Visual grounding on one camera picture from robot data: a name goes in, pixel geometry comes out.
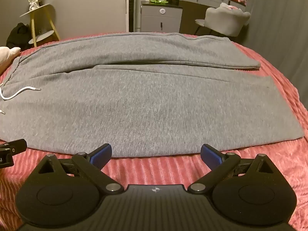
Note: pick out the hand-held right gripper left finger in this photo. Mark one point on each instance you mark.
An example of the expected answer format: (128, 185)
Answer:
(102, 154)

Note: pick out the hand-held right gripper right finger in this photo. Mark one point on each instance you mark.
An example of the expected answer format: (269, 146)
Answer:
(211, 155)

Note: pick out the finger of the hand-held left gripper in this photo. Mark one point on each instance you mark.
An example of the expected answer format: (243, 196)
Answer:
(16, 145)

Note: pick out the grey sweat pants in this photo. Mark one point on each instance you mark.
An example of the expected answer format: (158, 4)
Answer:
(149, 105)

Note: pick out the pink ribbed blanket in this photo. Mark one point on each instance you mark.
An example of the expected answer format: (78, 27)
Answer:
(154, 169)

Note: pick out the white pillow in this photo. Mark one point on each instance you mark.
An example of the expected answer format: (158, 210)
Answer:
(7, 55)

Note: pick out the black bag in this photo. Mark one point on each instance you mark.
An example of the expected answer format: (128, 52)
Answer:
(19, 36)

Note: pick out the yellow tiered side table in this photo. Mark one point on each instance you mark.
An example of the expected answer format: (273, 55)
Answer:
(45, 32)

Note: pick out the grey upholstered chair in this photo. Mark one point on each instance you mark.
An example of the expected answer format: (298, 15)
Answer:
(226, 21)

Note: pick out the grey curtain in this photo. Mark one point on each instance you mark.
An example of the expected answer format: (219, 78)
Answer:
(276, 28)

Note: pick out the grey nightstand cabinet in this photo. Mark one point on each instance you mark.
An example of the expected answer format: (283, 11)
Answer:
(161, 16)

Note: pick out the pink cushion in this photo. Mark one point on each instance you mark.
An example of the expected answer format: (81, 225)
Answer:
(229, 6)

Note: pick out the tall white panel heater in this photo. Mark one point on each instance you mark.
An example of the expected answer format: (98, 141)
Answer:
(130, 7)

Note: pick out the green leafy item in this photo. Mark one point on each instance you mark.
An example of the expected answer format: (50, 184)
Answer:
(158, 2)

